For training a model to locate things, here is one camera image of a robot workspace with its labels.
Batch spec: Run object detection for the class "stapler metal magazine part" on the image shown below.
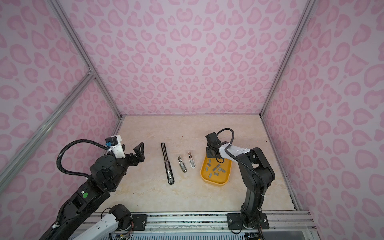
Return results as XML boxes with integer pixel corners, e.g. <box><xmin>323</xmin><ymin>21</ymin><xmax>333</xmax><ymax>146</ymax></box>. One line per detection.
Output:
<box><xmin>178</xmin><ymin>156</ymin><xmax>187</xmax><ymax>173</ymax></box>

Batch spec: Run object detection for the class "black stapler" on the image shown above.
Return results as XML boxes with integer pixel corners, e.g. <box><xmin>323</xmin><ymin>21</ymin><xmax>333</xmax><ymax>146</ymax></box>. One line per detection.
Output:
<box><xmin>161</xmin><ymin>143</ymin><xmax>175</xmax><ymax>185</ymax></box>

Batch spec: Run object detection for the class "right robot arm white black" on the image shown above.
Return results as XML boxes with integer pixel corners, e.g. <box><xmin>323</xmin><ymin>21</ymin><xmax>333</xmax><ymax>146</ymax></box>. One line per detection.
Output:
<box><xmin>206</xmin><ymin>132</ymin><xmax>276</xmax><ymax>231</ymax></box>

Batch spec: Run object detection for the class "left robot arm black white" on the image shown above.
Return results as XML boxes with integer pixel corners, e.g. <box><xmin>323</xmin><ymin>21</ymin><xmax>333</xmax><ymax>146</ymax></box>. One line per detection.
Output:
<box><xmin>41</xmin><ymin>137</ymin><xmax>145</xmax><ymax>240</ymax></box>

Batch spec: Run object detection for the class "yellow plastic tray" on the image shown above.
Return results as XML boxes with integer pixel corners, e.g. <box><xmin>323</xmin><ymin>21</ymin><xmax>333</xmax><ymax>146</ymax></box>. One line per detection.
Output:
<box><xmin>201</xmin><ymin>156</ymin><xmax>232</xmax><ymax>186</ymax></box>

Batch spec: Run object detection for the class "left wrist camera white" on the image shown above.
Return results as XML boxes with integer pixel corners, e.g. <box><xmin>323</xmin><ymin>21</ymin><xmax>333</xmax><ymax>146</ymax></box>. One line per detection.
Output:
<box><xmin>106</xmin><ymin>135</ymin><xmax>125</xmax><ymax>159</ymax></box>

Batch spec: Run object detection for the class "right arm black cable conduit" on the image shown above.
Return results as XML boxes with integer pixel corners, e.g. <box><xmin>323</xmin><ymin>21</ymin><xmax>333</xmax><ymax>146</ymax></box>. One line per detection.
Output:
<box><xmin>215</xmin><ymin>127</ymin><xmax>269</xmax><ymax>240</ymax></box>

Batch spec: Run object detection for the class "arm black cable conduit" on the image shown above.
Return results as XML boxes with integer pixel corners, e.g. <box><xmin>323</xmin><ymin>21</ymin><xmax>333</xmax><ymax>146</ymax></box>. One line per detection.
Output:
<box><xmin>38</xmin><ymin>139</ymin><xmax>110</xmax><ymax>240</ymax></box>
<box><xmin>215</xmin><ymin>127</ymin><xmax>269</xmax><ymax>240</ymax></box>

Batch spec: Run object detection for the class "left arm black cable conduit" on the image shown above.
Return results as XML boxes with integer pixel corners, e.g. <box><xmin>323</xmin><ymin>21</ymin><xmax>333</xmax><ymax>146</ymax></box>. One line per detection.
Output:
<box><xmin>38</xmin><ymin>139</ymin><xmax>110</xmax><ymax>240</ymax></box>

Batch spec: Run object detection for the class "aluminium frame rail left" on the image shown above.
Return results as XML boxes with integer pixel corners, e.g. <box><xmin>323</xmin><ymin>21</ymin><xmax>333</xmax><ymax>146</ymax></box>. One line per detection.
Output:
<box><xmin>1</xmin><ymin>1</ymin><xmax>123</xmax><ymax>193</ymax></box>

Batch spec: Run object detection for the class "aluminium frame rail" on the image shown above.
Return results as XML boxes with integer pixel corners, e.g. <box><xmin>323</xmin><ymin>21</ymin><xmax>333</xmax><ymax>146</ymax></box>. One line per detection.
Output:
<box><xmin>260</xmin><ymin>0</ymin><xmax>319</xmax><ymax>119</ymax></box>
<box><xmin>1</xmin><ymin>1</ymin><xmax>123</xmax><ymax>193</ymax></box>

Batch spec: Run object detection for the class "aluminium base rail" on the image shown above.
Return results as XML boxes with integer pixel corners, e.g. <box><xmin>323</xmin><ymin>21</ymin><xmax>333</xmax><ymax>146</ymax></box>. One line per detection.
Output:
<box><xmin>70</xmin><ymin>211</ymin><xmax>320</xmax><ymax>240</ymax></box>

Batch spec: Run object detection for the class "aluminium frame rail right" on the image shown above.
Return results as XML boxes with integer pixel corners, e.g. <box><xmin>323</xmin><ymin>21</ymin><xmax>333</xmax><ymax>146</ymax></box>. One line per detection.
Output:
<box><xmin>260</xmin><ymin>0</ymin><xmax>319</xmax><ymax>119</ymax></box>

